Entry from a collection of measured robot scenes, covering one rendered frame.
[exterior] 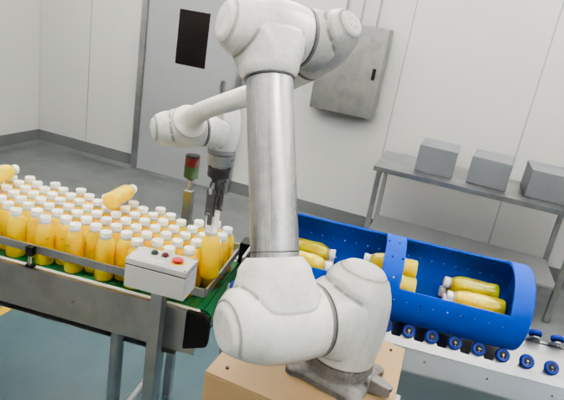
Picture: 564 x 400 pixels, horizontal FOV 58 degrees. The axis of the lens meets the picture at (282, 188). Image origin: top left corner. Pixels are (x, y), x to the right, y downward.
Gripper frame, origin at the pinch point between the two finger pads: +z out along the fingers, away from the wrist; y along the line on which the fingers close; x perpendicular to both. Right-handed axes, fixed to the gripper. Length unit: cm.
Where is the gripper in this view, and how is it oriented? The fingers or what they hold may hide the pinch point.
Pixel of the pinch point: (211, 222)
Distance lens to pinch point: 175.9
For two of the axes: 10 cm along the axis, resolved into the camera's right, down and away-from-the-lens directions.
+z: -1.6, 9.4, 3.1
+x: -9.6, -2.2, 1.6
